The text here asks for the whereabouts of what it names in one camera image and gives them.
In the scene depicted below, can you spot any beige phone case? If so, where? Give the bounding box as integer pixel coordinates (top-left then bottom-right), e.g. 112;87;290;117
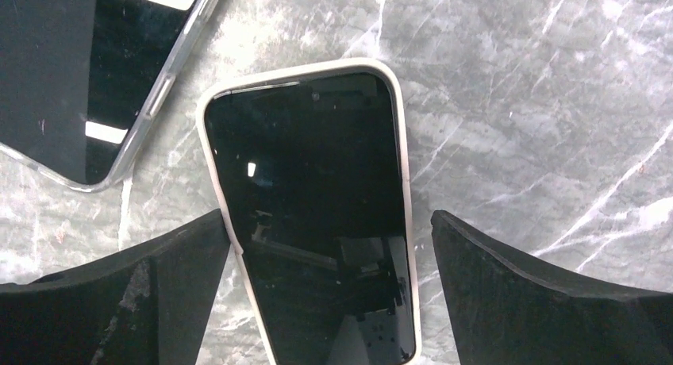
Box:
195;57;423;365

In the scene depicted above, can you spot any phone in clear case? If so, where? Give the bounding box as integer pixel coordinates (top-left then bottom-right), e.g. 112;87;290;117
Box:
1;0;219;193

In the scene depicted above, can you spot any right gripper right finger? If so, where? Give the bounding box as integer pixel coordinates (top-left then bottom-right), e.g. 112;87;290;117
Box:
431;210;672;364

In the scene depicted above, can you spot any black smartphone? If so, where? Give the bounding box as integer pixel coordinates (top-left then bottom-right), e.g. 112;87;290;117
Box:
203;72;417;365

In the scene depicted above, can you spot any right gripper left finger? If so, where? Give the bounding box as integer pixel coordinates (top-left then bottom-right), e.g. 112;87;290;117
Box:
1;210;230;364

